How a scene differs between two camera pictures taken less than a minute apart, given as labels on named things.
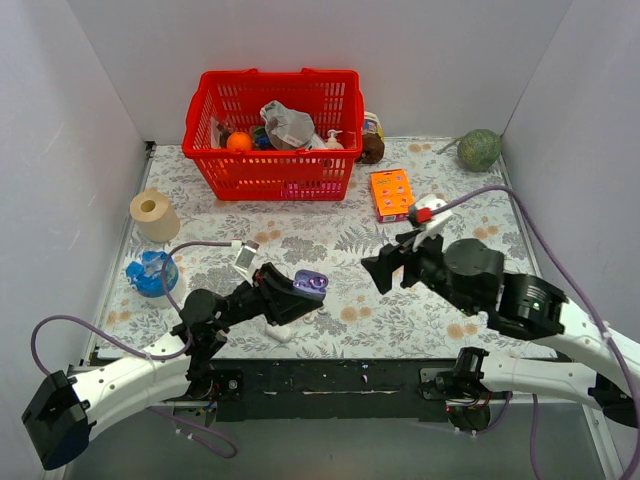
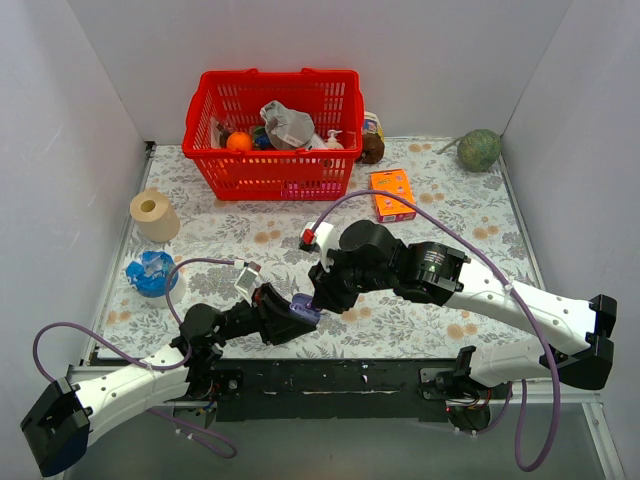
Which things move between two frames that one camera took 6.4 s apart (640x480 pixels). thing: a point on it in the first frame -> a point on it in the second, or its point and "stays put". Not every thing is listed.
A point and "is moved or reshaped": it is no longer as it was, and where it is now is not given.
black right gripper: (409, 262) -> (329, 279)
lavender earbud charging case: (311, 283) is moved or reshaped
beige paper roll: (154, 215) stays put
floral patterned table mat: (183, 239) stays put
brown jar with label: (373, 142) stays put
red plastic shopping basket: (277, 135) stays put
